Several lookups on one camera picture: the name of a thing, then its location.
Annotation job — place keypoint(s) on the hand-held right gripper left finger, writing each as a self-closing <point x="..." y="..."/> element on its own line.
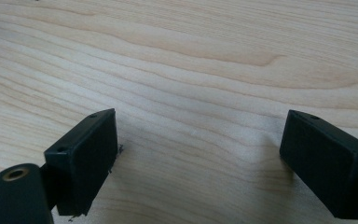
<point x="80" y="161"/>

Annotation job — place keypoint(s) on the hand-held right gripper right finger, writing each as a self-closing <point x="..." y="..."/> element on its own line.
<point x="326" y="165"/>

